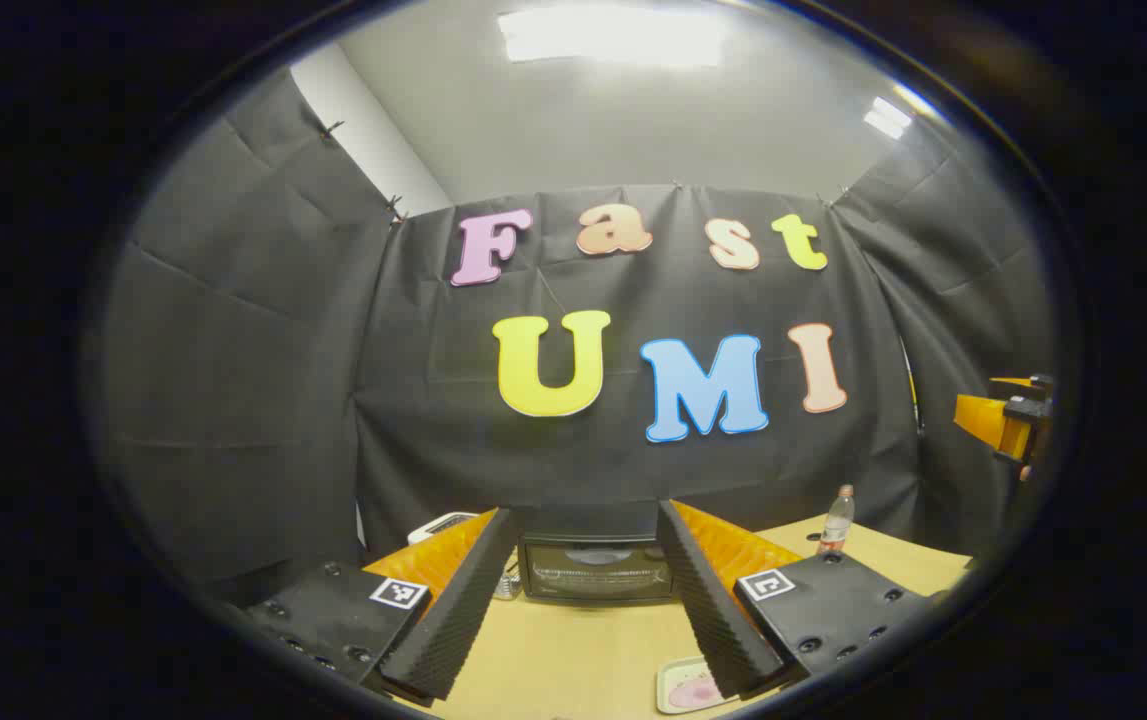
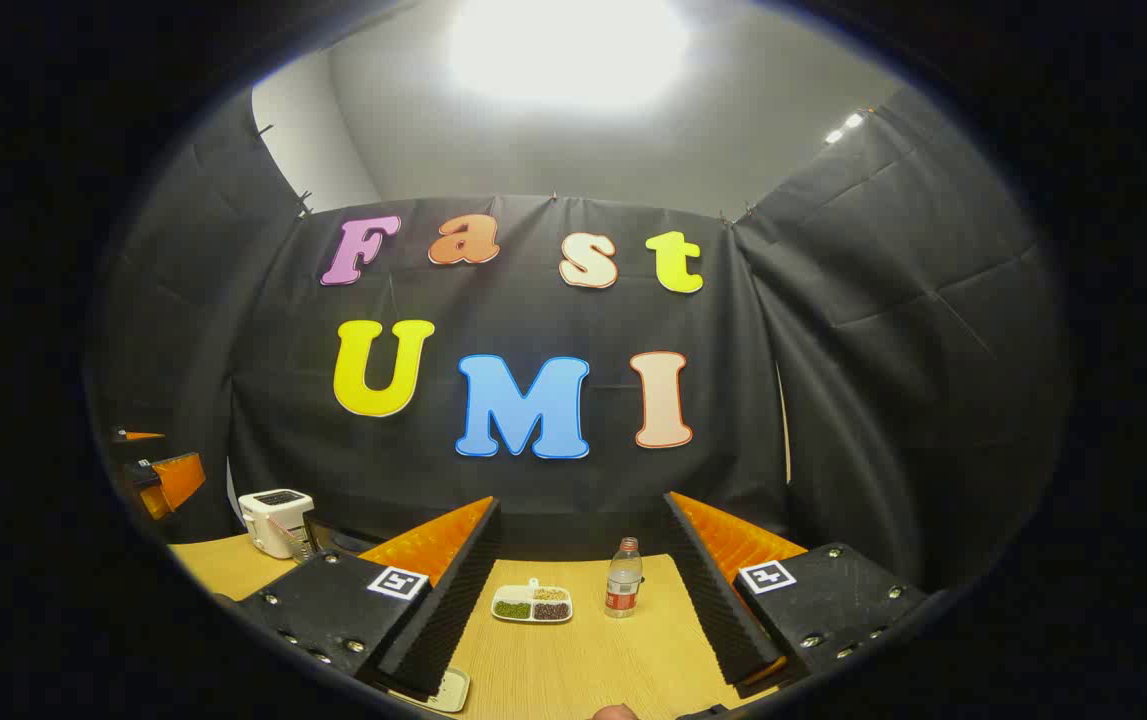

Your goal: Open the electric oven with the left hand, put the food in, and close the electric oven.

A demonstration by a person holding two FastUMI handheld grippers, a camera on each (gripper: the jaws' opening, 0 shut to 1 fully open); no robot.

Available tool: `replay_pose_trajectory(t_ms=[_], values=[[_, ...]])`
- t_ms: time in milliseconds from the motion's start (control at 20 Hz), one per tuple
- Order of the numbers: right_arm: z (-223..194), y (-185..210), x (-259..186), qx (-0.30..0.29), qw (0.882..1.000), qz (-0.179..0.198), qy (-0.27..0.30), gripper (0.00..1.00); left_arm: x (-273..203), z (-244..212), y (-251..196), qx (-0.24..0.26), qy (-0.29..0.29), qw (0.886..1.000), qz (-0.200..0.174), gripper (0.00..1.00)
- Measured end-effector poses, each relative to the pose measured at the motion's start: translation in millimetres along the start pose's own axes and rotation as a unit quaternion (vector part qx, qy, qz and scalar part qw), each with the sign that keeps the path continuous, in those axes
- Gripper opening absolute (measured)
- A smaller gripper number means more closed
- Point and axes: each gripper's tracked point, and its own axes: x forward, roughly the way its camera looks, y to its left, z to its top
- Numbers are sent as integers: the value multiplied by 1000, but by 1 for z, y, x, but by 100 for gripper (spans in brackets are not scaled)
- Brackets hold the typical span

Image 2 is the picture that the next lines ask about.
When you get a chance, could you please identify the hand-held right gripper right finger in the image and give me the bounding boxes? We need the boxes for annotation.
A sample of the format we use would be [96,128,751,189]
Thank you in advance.
[661,490,934,701]

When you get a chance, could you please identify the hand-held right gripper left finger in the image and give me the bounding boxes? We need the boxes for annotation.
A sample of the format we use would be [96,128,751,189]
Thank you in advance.
[218,495,504,701]

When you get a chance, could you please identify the cream square plate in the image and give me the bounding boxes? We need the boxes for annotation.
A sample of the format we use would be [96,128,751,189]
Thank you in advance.
[388,667,471,714]

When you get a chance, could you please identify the black electric oven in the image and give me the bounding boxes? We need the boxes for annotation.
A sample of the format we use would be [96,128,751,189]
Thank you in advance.
[305,512,386,557]

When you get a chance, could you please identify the white divided dish of beans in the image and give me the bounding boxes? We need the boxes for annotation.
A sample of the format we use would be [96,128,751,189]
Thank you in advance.
[491,578,574,625]

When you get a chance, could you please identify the clear water bottle red label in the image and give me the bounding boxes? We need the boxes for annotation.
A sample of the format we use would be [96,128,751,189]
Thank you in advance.
[605,537,644,619]

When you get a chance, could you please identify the white toaster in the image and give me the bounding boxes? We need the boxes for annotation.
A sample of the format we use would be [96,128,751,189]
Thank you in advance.
[238,489,316,560]

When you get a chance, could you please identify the large ceiling light panel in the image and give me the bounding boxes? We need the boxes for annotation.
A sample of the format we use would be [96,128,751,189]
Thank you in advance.
[448,0,694,106]

